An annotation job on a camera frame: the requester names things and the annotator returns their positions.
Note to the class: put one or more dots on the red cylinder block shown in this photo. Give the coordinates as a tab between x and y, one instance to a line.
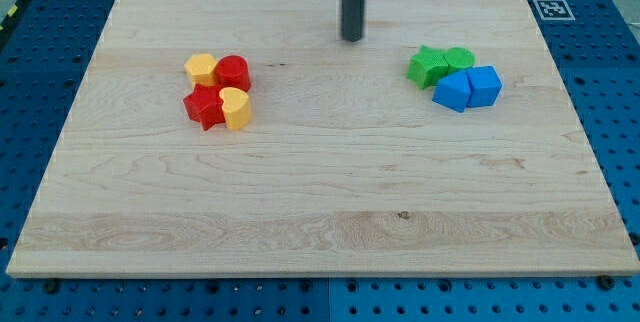
233	71

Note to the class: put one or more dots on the white fiducial marker tag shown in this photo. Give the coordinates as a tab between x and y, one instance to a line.
553	10

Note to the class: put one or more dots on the black bolt front left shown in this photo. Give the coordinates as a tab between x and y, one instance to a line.
51	286

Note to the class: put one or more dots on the red star block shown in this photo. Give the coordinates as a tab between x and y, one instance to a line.
204	105

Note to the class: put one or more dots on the blue triangle block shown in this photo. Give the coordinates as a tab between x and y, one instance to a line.
453	91

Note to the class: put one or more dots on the yellow hexagon block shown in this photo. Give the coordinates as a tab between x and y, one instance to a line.
200	70

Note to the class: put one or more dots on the blue cube block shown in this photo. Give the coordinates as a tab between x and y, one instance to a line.
485	85

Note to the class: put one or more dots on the black bolt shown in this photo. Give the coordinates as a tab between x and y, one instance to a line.
605	282
51	286

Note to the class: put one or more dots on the yellow heart block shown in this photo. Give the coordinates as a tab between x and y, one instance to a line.
236	107

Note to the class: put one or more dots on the green cylinder block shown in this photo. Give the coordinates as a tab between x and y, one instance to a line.
458	58

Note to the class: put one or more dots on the black bolt front right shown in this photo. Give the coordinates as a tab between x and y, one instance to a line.
605	282

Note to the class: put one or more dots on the green star block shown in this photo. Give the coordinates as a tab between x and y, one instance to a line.
427	66

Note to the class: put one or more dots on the light wooden board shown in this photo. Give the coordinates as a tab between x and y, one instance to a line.
346	169

